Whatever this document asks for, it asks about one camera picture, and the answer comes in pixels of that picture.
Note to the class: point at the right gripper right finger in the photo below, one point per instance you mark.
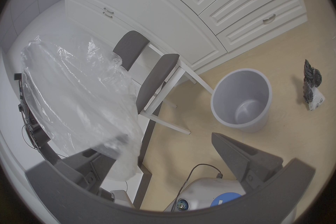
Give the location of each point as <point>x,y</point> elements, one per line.
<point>236,160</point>

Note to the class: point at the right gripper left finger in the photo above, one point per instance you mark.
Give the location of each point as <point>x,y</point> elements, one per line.
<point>84,165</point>

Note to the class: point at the clear plastic bag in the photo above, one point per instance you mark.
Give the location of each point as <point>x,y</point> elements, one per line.
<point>78,97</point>

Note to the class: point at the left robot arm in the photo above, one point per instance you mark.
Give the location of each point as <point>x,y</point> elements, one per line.
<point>42,141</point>

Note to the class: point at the white trash bin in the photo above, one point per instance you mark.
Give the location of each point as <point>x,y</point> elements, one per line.
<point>228,91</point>

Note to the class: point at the crumpled black plastic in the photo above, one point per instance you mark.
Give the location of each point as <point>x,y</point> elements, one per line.
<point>311,78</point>

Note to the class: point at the white printed wrapper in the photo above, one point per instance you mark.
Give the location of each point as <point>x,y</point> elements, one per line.
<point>317,101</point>

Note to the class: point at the white chair grey cushions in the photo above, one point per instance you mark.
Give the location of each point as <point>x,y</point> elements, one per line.
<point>154,78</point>

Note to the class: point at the white wardrobe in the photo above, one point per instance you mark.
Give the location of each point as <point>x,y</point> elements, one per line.
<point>170,7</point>

